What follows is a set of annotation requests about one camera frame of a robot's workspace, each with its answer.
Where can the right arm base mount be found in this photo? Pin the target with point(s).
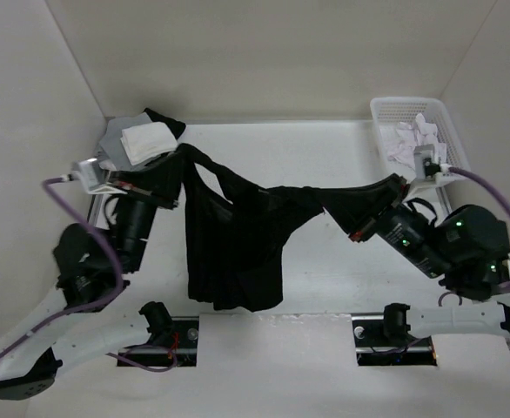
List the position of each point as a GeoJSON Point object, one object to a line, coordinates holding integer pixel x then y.
{"type": "Point", "coordinates": [374, 349]}

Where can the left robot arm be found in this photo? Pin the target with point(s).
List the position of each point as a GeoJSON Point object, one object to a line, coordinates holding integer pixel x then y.
{"type": "Point", "coordinates": [92, 263]}

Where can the left aluminium rail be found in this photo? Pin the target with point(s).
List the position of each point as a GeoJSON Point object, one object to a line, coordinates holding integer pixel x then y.
{"type": "Point", "coordinates": [95, 214]}

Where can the white tank top in basket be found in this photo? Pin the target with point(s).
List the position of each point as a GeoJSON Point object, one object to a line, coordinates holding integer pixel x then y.
{"type": "Point", "coordinates": [410, 135]}

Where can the black tank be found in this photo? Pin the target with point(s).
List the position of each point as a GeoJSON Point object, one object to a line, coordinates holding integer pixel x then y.
{"type": "Point", "coordinates": [235, 230]}
{"type": "Point", "coordinates": [176, 127]}

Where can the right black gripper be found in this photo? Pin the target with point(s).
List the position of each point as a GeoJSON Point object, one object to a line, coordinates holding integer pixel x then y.
{"type": "Point", "coordinates": [387, 212]}

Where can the folded grey tank top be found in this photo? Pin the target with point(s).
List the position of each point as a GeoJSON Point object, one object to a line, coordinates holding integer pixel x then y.
{"type": "Point", "coordinates": [110, 147]}

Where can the aluminium rail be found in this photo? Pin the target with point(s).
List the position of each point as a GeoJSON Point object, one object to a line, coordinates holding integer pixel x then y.
{"type": "Point", "coordinates": [95, 214]}
{"type": "Point", "coordinates": [444, 201]}

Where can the white plastic basket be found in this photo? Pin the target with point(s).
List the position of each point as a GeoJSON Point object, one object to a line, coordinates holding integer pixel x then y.
{"type": "Point", "coordinates": [387, 112]}

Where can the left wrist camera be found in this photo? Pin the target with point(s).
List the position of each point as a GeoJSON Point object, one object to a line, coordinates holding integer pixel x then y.
{"type": "Point", "coordinates": [91, 176]}

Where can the folded white tank top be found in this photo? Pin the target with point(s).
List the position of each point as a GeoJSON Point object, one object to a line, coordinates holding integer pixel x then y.
{"type": "Point", "coordinates": [141, 143]}

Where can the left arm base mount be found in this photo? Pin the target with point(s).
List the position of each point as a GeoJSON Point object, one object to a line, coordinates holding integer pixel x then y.
{"type": "Point", "coordinates": [178, 349]}

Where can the right aluminium rail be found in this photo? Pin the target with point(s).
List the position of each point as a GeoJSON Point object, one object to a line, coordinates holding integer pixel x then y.
{"type": "Point", "coordinates": [444, 201]}

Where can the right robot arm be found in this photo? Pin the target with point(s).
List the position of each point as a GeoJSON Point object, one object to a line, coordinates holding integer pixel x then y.
{"type": "Point", "coordinates": [467, 252]}

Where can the folded black tank top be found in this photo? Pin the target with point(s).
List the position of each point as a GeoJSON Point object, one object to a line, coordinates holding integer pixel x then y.
{"type": "Point", "coordinates": [176, 127]}

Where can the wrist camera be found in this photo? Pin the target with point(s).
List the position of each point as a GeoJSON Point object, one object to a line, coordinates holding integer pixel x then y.
{"type": "Point", "coordinates": [427, 168]}
{"type": "Point", "coordinates": [91, 176]}

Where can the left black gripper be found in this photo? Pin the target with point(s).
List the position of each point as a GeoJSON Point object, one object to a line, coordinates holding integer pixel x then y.
{"type": "Point", "coordinates": [127, 187]}

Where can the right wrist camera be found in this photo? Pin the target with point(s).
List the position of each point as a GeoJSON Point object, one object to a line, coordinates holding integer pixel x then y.
{"type": "Point", "coordinates": [427, 168]}

